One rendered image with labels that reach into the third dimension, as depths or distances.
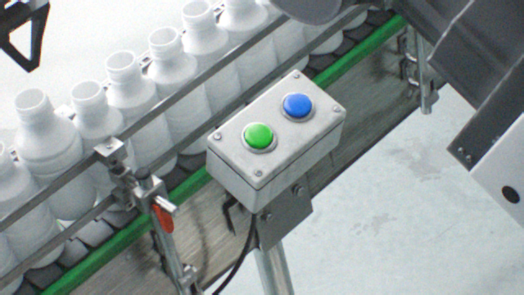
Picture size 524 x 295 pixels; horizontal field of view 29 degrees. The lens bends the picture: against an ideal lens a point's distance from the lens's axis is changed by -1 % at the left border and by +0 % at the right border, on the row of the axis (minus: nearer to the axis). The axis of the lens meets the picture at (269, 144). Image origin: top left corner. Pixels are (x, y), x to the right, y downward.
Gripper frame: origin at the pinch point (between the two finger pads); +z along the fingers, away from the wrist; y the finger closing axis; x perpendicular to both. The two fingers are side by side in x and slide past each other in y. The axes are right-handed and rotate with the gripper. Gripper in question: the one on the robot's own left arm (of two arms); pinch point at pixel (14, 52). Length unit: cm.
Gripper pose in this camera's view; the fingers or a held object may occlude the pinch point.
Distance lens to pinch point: 106.9
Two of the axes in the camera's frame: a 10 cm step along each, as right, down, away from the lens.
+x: 7.0, -5.7, 4.3
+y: 6.9, 4.1, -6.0
